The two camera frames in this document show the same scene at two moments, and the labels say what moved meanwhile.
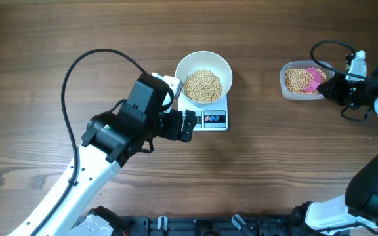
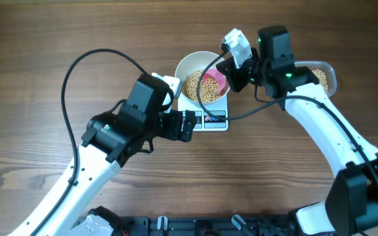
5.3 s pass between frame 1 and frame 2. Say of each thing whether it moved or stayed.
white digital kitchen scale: stayed
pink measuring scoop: moved
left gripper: stayed
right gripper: moved
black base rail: stayed
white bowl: stayed
